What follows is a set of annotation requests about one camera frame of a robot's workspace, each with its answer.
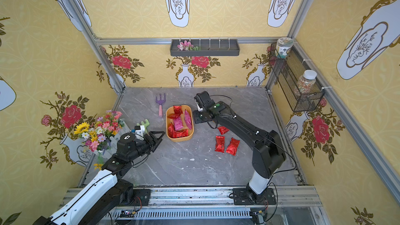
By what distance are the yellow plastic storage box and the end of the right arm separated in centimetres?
22

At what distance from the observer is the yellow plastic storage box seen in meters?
0.94

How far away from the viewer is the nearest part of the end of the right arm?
0.59 metres
